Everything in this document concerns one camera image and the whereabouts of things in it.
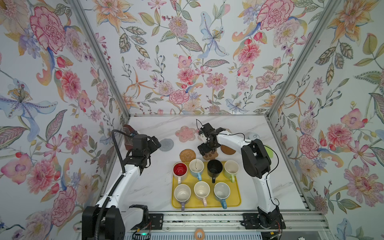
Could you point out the brown paw print coaster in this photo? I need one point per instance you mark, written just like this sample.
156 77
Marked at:
211 156

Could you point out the white mug purple handle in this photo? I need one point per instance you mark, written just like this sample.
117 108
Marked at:
182 194

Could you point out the light green mug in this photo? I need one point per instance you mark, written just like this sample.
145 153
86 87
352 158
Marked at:
231 169

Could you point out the dark brown round coaster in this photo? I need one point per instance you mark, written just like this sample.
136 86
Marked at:
226 150

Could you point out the red inside white mug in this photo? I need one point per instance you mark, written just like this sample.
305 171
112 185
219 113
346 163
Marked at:
180 172

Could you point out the tan rattan round coaster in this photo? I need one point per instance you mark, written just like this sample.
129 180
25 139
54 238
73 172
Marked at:
187 155

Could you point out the grey-blue woven round coaster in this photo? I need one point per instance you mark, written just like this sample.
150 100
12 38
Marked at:
166 145

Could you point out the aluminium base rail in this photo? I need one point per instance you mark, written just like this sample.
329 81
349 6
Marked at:
234 221

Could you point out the pink flower coaster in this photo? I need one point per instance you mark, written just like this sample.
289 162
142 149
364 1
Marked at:
186 134

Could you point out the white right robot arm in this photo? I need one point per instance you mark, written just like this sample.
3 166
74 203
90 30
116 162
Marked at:
256 161

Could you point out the lime green spatula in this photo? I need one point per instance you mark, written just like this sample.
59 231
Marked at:
270 152

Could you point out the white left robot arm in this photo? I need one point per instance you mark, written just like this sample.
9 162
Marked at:
107 220

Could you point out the white mug pink handle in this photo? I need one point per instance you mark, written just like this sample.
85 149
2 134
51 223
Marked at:
202 191

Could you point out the yellow tray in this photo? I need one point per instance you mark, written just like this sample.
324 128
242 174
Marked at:
234 199

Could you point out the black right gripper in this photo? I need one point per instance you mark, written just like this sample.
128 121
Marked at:
205 150

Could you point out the black mug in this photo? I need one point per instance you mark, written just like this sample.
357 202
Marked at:
214 168

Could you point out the light blue mug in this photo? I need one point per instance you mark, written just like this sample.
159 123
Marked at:
196 167

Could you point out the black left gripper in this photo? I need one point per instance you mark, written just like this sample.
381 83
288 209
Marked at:
153 148

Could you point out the orange tape roll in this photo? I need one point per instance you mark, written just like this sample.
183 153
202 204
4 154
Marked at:
199 234

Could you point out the white mug blue handle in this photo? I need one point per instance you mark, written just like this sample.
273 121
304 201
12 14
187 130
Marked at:
222 192

